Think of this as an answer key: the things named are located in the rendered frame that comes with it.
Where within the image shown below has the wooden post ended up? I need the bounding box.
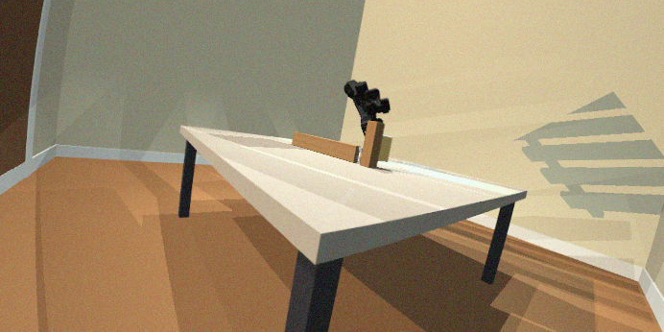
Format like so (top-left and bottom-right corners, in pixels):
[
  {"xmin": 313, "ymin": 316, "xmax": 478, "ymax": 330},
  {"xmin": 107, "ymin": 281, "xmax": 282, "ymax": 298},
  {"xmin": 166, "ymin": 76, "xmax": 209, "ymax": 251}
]
[{"xmin": 360, "ymin": 121, "xmax": 385, "ymax": 168}]

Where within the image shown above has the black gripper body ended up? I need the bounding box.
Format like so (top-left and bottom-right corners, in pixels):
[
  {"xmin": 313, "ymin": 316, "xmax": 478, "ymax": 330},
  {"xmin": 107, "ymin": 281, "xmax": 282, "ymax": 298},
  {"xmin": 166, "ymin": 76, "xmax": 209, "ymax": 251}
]
[{"xmin": 363, "ymin": 88, "xmax": 383, "ymax": 122}]

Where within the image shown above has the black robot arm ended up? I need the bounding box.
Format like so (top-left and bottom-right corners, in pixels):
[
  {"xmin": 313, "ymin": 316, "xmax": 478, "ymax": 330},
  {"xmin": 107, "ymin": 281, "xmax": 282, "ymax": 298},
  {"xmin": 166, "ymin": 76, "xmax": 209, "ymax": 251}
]
[{"xmin": 344, "ymin": 80, "xmax": 390, "ymax": 136}]

